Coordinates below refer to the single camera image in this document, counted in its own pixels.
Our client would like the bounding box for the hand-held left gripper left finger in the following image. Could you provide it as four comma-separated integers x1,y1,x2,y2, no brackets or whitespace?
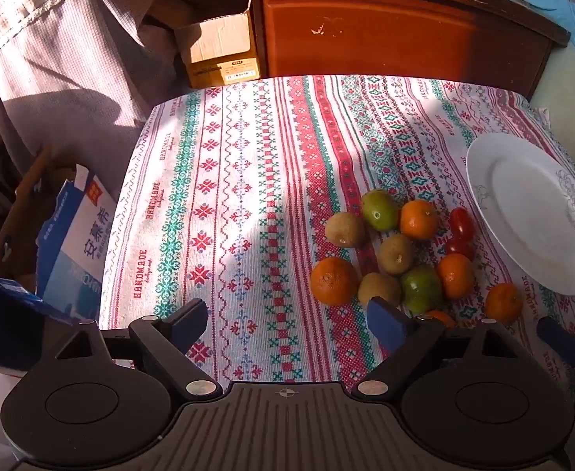
54,298,223,402

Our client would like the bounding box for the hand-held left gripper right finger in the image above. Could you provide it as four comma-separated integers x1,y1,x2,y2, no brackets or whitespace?
351,297,524,398

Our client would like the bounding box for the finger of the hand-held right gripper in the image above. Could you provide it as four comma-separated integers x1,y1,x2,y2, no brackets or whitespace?
537,316,575,408

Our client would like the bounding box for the brown kiwi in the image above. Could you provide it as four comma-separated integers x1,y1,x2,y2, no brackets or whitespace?
325,212,367,248
378,234,416,276
357,272,403,307

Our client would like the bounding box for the green tangerine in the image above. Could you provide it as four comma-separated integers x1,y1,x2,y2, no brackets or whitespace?
401,265,443,316
362,190,400,232

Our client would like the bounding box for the orange tangerine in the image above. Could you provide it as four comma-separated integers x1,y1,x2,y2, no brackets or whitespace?
423,310,456,329
399,199,439,240
437,253,475,300
484,283,524,325
311,256,360,305

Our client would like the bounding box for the red cherry tomato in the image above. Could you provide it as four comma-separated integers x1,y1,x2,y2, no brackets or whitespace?
449,207,475,240
444,238,476,262

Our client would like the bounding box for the white floral plate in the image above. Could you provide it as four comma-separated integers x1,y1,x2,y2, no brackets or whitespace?
465,132,575,296

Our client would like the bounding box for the blue and white carton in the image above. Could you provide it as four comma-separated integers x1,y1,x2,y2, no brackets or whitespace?
35,167,119,315

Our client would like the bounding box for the patterned striped tablecloth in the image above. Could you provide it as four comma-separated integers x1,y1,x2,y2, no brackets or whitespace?
98,75,575,388

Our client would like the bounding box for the dark blue box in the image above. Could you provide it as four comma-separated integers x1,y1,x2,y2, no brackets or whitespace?
0,277,79,371

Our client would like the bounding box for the brown cardboard flap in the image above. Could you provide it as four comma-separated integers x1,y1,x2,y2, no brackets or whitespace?
0,144,79,295

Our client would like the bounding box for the green bed sheet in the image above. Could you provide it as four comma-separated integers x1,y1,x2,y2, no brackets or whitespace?
530,42,575,123

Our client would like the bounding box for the brown cardboard box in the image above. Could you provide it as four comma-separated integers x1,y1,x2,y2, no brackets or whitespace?
142,0,261,90

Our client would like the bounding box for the grey checked curtain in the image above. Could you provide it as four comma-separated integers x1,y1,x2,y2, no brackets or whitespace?
0,0,195,177

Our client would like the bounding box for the brown wooden nightstand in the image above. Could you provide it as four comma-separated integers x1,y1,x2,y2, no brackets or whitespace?
227,0,571,101

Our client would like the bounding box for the blue printed quilt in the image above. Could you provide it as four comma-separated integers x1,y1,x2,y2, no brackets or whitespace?
493,0,575,79

